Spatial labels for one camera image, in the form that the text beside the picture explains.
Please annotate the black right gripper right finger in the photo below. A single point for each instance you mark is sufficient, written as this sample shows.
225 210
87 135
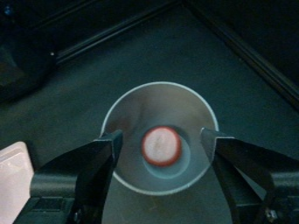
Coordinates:
249 172

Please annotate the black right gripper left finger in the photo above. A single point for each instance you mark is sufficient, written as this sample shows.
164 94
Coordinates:
83 166

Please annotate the red rimmed white donut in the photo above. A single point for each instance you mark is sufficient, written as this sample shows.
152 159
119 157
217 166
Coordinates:
160 145

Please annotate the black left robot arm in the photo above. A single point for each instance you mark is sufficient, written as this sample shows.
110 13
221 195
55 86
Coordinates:
19 58

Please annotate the grey bowl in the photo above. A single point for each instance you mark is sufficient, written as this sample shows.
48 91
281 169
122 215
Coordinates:
159 110

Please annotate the translucent white plastic container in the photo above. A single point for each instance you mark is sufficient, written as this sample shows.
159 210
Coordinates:
14 180

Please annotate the black aluminium frame rail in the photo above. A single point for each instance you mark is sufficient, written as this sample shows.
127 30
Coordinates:
112 30
249 52

